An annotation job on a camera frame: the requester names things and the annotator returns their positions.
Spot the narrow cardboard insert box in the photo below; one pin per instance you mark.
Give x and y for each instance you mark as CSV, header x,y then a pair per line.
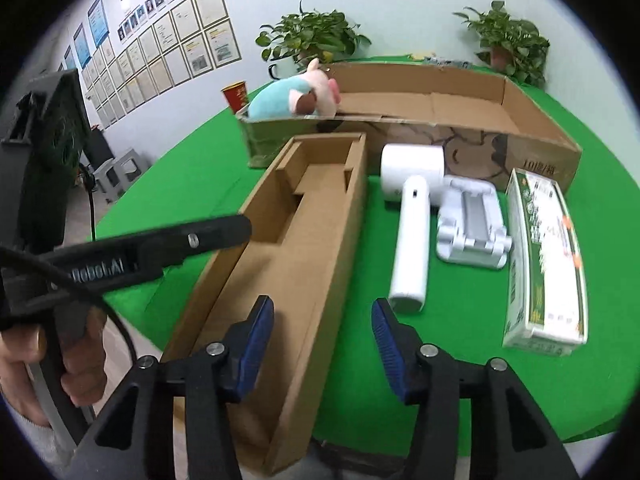
x,y
300,260

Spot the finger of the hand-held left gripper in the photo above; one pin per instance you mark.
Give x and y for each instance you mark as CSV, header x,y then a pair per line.
x,y
210,235

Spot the person's left forearm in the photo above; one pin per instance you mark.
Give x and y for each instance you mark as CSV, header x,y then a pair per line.
x,y
45,442

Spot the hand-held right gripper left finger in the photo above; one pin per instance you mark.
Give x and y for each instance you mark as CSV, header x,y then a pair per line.
x,y
255,345

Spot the pink pig plush toy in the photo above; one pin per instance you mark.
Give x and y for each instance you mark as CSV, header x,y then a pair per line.
x,y
275,97

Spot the row of blue wall posters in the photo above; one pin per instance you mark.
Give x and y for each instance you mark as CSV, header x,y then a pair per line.
x,y
98,20

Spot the white hair dryer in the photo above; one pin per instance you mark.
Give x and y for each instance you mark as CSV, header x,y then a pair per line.
x,y
412,240

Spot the wall of framed certificates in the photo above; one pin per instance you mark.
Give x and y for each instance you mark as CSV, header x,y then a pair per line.
x,y
165,50

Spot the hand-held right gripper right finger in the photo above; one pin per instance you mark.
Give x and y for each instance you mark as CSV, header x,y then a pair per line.
x,y
387,345

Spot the person's left hand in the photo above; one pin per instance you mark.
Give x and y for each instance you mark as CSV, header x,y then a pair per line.
x,y
85,365

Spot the green and white carton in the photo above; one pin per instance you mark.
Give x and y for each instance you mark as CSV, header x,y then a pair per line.
x,y
545,260

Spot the blue patterned pack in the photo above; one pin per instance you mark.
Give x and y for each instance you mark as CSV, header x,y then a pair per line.
x,y
447,61

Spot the grey plastic stool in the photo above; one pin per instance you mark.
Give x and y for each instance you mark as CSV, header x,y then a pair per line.
x,y
122,170

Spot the red paper cup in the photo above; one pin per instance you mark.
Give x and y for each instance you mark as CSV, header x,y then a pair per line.
x,y
235,97

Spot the bushy potted plant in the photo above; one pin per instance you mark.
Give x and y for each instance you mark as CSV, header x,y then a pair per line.
x,y
310,30

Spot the large cardboard box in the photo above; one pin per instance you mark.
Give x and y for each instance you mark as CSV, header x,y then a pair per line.
x,y
400,100

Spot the potted plant in brown pot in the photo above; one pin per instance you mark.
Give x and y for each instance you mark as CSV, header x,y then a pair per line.
x,y
510,35

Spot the white enamel mug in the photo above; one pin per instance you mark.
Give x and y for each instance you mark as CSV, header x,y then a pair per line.
x,y
275,71

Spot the black monitor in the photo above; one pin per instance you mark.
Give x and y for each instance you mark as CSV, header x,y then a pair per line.
x,y
97,147

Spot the black equipment frame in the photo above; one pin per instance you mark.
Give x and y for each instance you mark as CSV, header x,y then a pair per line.
x,y
45,160

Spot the white plastic holder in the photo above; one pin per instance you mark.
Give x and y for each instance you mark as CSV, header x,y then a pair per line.
x,y
475,220

